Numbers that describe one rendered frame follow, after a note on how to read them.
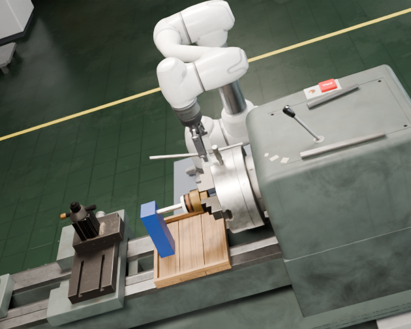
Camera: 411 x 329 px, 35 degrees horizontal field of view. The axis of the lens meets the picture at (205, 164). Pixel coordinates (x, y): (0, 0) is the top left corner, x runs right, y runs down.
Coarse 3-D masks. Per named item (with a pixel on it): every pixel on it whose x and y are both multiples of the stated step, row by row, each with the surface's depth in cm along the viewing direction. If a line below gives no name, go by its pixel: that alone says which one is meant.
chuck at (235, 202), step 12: (228, 156) 239; (216, 168) 236; (228, 168) 235; (216, 180) 234; (228, 180) 233; (216, 192) 233; (228, 192) 233; (240, 192) 232; (228, 204) 233; (240, 204) 233; (240, 216) 235; (240, 228) 241
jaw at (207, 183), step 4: (204, 168) 248; (208, 168) 247; (204, 172) 248; (208, 172) 247; (200, 176) 248; (204, 176) 248; (208, 176) 247; (204, 180) 248; (208, 180) 248; (212, 180) 247; (200, 184) 248; (204, 184) 248; (208, 184) 248; (212, 184) 247; (200, 188) 248; (204, 188) 248; (208, 188) 248
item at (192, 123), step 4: (200, 112) 220; (196, 116) 218; (200, 116) 220; (180, 120) 220; (184, 120) 218; (188, 120) 217; (192, 120) 218; (196, 120) 218; (200, 120) 220; (184, 124) 220; (188, 124) 219; (192, 124) 219; (196, 124) 219; (192, 128) 220; (196, 128) 221; (192, 132) 221; (196, 132) 221
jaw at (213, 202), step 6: (210, 198) 245; (216, 198) 243; (204, 204) 244; (210, 204) 241; (216, 204) 240; (204, 210) 245; (210, 210) 242; (216, 210) 237; (228, 210) 235; (216, 216) 238; (222, 216) 238; (228, 216) 236
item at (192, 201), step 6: (192, 192) 248; (198, 192) 247; (204, 192) 248; (186, 198) 248; (192, 198) 246; (198, 198) 245; (204, 198) 247; (186, 204) 247; (192, 204) 246; (198, 204) 246; (192, 210) 249; (198, 210) 248
